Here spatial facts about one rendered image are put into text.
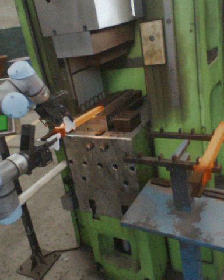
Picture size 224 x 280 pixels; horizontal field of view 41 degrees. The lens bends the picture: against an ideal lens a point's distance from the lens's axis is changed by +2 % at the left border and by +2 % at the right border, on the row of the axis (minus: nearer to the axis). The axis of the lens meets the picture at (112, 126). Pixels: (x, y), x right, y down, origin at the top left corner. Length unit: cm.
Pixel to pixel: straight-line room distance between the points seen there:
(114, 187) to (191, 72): 63
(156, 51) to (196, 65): 18
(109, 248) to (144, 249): 27
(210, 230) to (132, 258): 77
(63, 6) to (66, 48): 16
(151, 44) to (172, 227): 72
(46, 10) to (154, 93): 59
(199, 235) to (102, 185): 58
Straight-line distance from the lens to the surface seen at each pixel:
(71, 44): 135
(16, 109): 92
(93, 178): 149
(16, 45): 944
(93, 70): 176
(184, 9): 128
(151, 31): 130
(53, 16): 139
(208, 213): 116
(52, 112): 116
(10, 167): 102
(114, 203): 151
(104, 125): 138
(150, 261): 167
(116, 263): 181
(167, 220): 113
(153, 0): 131
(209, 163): 90
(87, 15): 129
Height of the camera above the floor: 142
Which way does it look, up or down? 20 degrees down
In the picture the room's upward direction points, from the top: 10 degrees counter-clockwise
